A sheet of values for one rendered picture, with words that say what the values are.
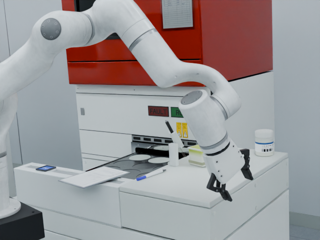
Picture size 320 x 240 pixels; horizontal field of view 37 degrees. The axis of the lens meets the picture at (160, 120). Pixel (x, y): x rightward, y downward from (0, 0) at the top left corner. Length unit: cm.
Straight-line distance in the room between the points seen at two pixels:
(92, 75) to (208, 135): 124
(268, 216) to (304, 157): 177
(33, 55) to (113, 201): 56
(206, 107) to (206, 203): 33
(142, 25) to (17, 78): 42
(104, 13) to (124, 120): 112
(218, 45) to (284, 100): 148
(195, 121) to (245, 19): 121
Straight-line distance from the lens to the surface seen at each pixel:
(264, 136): 185
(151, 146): 225
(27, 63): 141
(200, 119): 120
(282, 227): 196
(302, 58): 343
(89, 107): 249
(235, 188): 154
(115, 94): 236
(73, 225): 181
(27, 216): 158
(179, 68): 122
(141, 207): 155
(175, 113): 214
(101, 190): 165
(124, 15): 126
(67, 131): 488
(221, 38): 212
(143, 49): 123
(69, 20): 130
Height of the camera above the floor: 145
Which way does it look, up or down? 10 degrees down
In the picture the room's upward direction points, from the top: 3 degrees counter-clockwise
